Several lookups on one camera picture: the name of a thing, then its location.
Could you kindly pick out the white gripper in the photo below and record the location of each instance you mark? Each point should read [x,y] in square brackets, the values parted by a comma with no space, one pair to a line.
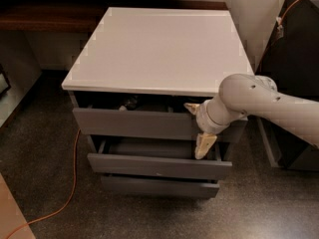
[203,119]

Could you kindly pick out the blue plastic bottle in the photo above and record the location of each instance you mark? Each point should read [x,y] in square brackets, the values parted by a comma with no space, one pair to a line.
[130,103]

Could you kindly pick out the grey top drawer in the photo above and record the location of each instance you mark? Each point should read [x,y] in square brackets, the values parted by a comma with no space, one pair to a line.
[160,117]

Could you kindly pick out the grey drawer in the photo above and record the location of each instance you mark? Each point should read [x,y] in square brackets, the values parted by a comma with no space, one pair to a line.
[166,187]
[156,158]
[160,117]

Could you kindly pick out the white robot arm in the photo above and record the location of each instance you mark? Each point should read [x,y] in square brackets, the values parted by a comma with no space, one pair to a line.
[241,95]

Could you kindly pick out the grey middle drawer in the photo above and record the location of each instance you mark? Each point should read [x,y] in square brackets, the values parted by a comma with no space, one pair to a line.
[156,158]

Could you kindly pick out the grey bottom drawer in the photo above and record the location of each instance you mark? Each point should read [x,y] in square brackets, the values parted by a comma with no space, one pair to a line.
[166,187]

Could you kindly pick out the white cabinet top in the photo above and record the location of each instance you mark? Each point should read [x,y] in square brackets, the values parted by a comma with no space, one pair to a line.
[178,52]

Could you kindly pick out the dark cabinet at right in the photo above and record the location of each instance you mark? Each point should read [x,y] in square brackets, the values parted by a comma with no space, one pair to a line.
[292,61]

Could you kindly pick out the dark wooden shelf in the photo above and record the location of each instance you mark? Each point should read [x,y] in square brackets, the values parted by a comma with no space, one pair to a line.
[78,16]

